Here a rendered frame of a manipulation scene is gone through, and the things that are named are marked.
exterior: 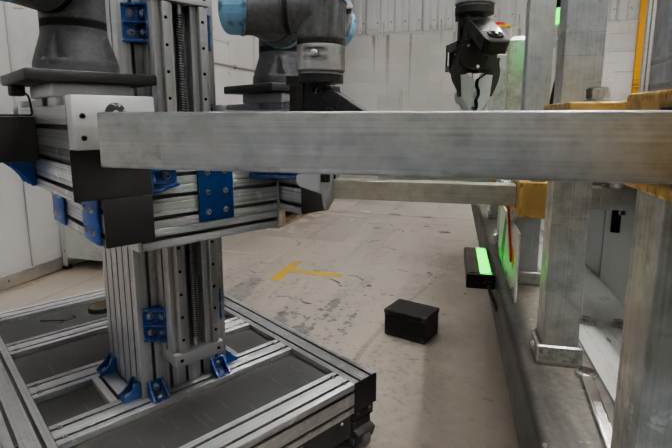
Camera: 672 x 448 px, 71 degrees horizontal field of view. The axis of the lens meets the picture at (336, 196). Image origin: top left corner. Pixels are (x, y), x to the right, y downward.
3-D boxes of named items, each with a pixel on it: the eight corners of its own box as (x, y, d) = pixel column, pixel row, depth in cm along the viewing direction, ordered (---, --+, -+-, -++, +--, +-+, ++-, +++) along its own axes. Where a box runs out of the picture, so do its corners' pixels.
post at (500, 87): (488, 242, 123) (498, 51, 115) (487, 239, 127) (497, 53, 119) (502, 243, 122) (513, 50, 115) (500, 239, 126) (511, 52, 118)
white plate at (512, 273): (512, 302, 67) (516, 233, 65) (496, 252, 92) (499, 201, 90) (516, 303, 67) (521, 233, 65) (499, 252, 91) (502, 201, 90)
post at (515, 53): (496, 273, 99) (510, 35, 92) (494, 268, 103) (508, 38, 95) (514, 275, 99) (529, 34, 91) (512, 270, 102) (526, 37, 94)
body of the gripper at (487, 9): (479, 76, 96) (482, 13, 94) (498, 72, 88) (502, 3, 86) (443, 75, 95) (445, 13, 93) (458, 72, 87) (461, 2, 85)
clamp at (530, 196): (518, 217, 66) (520, 181, 65) (507, 201, 79) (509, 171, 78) (562, 220, 64) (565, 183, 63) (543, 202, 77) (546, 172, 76)
